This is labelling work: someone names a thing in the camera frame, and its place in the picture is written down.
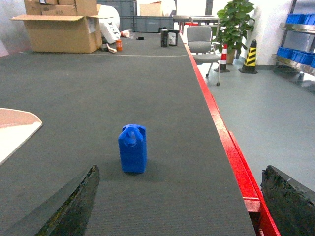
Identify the red table frame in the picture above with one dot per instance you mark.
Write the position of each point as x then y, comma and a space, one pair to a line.
261, 218

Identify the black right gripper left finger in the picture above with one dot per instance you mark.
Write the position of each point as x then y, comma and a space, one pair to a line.
65, 213

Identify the grey plastic crate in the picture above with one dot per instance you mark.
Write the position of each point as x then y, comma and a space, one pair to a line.
145, 23

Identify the red white traffic cone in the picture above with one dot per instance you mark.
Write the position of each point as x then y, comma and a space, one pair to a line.
223, 62

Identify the yellow black traffic cone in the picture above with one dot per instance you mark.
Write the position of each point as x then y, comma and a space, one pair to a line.
250, 61

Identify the blue bin on shelf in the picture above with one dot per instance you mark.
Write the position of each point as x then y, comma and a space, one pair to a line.
306, 58

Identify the black box on table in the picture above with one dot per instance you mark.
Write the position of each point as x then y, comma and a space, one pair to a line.
168, 37

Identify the blue plastic part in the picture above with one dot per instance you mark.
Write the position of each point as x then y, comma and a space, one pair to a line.
133, 148

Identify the grey office chair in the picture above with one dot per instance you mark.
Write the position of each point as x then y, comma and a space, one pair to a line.
199, 42

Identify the orange can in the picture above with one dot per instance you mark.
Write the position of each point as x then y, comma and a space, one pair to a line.
119, 46

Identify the metal roller shelf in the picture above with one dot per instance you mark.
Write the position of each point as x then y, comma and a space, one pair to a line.
298, 33

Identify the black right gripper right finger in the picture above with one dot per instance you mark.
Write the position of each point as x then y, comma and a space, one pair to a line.
290, 203

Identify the grey table mat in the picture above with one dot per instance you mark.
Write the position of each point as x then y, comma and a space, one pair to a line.
84, 101

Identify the large open cardboard box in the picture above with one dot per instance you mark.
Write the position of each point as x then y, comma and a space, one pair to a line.
72, 27

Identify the green potted plant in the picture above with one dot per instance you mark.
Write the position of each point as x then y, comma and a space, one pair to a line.
235, 23

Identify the beige plastic dustpan tray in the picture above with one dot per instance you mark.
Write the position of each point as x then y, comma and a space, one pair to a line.
16, 127

